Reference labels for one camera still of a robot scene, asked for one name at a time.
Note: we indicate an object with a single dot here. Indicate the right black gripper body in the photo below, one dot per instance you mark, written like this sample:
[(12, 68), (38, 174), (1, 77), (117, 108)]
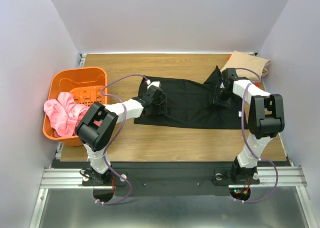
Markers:
[(220, 100)]

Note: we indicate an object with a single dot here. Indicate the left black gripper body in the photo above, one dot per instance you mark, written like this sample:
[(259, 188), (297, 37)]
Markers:
[(160, 109)]

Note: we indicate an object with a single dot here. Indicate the black t shirt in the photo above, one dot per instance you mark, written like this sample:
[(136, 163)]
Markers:
[(189, 104)]

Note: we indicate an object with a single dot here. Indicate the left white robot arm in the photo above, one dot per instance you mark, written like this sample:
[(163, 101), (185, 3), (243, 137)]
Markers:
[(96, 127)]

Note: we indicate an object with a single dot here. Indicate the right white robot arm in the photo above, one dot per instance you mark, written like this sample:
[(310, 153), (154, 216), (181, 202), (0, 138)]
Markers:
[(265, 120)]

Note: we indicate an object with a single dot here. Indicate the folded orange t shirt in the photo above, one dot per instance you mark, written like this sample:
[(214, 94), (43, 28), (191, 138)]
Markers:
[(255, 82)]

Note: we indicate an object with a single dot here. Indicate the folded tan t shirt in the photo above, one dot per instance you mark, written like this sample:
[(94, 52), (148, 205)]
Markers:
[(251, 62)]

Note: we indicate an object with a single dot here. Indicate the orange plastic basket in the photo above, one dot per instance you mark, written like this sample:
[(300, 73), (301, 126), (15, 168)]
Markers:
[(84, 83)]

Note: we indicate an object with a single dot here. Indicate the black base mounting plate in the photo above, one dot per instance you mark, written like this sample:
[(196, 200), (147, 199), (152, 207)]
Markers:
[(145, 179)]

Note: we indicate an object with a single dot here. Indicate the pink t shirt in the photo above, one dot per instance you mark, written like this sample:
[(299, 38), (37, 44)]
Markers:
[(64, 114)]

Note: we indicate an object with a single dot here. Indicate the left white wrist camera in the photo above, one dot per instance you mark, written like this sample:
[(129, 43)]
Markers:
[(154, 83)]

